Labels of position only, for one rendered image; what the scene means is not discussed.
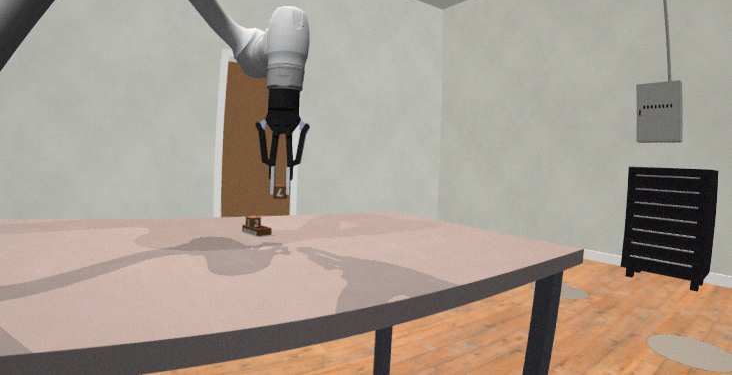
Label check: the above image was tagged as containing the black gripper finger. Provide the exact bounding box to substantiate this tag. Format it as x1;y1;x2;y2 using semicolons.
255;119;280;194
285;119;310;195

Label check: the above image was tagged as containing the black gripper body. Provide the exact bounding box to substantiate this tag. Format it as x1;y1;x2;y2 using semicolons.
265;88;301;134

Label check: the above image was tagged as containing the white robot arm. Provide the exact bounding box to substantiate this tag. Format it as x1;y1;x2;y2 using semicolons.
0;0;309;92

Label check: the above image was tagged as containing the brown wooden number cube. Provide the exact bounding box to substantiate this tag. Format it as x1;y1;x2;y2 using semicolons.
273;185;287;199
246;216;261;229

